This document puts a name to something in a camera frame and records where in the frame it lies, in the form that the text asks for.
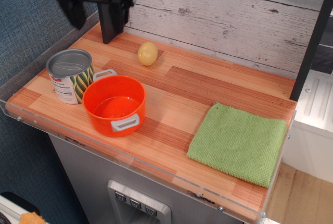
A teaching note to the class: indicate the clear acrylic edge guard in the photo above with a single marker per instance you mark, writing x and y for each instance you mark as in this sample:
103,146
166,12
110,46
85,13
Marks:
157,149

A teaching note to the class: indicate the orange object bottom left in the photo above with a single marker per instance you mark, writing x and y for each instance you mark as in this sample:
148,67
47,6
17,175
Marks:
31,218

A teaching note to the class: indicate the dark upright post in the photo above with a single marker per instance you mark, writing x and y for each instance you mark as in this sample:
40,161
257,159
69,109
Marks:
107,30
316,36

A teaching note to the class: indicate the white ribbed appliance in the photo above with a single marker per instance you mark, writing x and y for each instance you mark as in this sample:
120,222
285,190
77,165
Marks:
309,145

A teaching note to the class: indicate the silver cabinet with dispenser panel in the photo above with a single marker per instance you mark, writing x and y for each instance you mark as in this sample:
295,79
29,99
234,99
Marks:
89,174

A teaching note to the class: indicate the dark right upright post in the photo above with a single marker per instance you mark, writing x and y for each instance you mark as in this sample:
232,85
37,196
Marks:
316,36

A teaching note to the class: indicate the yellow potato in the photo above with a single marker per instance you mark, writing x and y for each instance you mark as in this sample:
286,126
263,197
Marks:
147,53

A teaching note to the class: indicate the green folded cloth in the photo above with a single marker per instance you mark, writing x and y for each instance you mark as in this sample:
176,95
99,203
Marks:
238,143

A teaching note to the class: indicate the dark left upright post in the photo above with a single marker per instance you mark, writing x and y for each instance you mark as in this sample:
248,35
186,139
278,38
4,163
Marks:
107,30

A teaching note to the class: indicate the green striped tin can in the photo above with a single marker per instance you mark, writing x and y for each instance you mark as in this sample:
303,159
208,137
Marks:
71,72

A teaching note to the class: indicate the orange pot with grey handles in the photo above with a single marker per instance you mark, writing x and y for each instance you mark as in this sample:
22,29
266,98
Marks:
115,104

